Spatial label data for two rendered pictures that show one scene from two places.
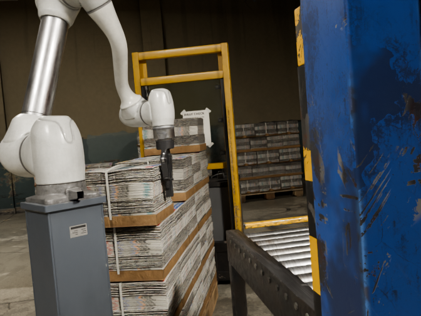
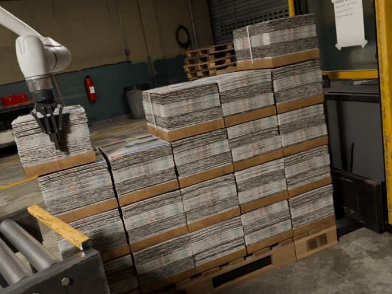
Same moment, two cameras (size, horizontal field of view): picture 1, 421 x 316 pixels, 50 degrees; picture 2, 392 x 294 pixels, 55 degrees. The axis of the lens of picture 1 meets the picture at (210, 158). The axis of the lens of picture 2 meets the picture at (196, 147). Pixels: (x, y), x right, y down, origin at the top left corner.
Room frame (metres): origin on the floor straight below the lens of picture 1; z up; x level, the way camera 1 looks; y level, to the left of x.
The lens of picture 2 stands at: (1.68, -1.40, 1.19)
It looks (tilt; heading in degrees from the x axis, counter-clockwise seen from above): 14 degrees down; 63
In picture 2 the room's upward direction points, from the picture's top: 10 degrees counter-clockwise
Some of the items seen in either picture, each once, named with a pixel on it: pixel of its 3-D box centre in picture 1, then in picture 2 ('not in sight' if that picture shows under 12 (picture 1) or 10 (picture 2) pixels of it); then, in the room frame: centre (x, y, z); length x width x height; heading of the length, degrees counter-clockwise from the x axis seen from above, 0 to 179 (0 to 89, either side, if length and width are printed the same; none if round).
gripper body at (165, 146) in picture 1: (165, 150); (45, 102); (1.88, 0.18, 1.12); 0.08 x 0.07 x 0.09; 172
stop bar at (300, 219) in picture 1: (297, 219); (55, 223); (1.76, -0.32, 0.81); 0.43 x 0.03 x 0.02; 100
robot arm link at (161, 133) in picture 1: (163, 133); (39, 83); (1.88, 0.18, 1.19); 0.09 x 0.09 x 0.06
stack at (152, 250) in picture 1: (158, 280); (175, 212); (2.38, 0.33, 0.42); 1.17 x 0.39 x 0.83; 172
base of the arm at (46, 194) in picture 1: (64, 190); not in sight; (1.46, 0.48, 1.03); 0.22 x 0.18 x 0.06; 42
